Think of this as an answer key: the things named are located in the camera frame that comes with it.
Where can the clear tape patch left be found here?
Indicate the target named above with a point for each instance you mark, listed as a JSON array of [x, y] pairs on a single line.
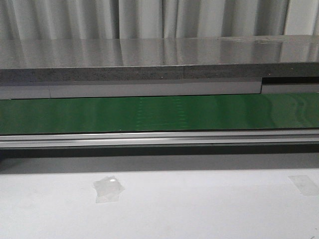
[[108, 189]]

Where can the grey speckled stone countertop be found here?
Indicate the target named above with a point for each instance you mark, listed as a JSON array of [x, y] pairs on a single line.
[[78, 60]]

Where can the green conveyor belt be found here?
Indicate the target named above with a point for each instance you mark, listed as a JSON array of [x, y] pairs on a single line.
[[170, 113]]

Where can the grey cabinet front panel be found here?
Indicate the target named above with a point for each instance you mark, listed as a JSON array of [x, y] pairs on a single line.
[[181, 87]]

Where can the clear tape strip right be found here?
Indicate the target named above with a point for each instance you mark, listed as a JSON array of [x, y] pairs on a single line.
[[305, 185]]

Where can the white pleated curtain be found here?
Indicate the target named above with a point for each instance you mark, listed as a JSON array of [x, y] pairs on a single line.
[[125, 19]]

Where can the aluminium conveyor side rail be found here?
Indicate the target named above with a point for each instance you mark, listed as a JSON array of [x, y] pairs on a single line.
[[160, 138]]

